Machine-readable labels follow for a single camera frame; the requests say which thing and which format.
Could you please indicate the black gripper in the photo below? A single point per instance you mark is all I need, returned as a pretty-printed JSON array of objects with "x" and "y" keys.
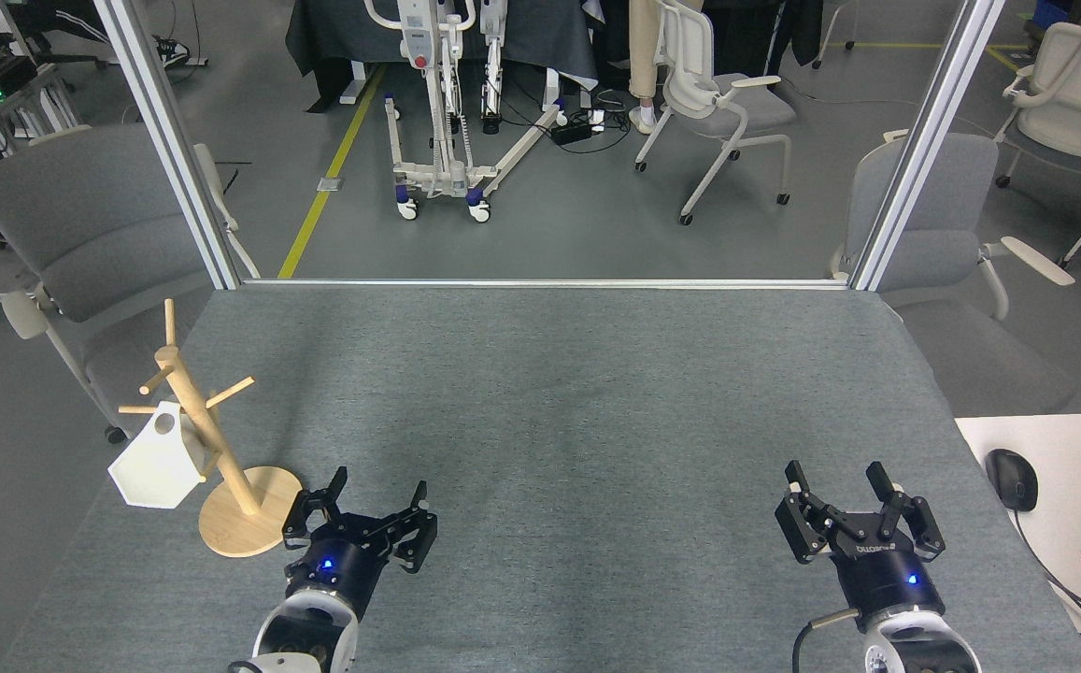
[
  {"x": 886, "y": 579},
  {"x": 334, "y": 565}
]

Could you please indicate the white faceted cup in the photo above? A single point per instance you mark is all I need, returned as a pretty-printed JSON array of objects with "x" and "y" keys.
[{"x": 152, "y": 467}]

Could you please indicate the wooden cup rack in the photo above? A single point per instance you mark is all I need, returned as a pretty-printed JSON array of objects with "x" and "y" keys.
[{"x": 250, "y": 528}]

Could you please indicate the black computer mouse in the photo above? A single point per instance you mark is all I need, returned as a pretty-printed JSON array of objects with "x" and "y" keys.
[{"x": 1012, "y": 479}]

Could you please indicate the grey upholstered chair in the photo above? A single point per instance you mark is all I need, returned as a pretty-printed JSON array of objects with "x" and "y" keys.
[
  {"x": 82, "y": 224},
  {"x": 937, "y": 215}
]

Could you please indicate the metal floor plate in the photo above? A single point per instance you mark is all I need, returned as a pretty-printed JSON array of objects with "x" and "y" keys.
[{"x": 330, "y": 184}]

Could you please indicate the white wheeled stand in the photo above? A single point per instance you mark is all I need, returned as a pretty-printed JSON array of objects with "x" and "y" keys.
[{"x": 451, "y": 173}]

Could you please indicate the white office chair grey seat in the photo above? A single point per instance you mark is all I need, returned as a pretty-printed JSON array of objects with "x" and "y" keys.
[
  {"x": 1077, "y": 103},
  {"x": 746, "y": 112}
]

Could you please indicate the table with black cloth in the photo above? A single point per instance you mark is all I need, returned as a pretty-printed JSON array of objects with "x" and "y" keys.
[{"x": 344, "y": 33}]

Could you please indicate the person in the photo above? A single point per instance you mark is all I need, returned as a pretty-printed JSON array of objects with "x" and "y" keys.
[{"x": 643, "y": 56}]

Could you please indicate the silver table edge rail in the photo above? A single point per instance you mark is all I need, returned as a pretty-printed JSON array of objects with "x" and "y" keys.
[{"x": 549, "y": 283}]

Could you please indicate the silver frame post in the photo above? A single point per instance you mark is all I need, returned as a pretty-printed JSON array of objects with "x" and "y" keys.
[
  {"x": 166, "y": 131},
  {"x": 923, "y": 140}
]

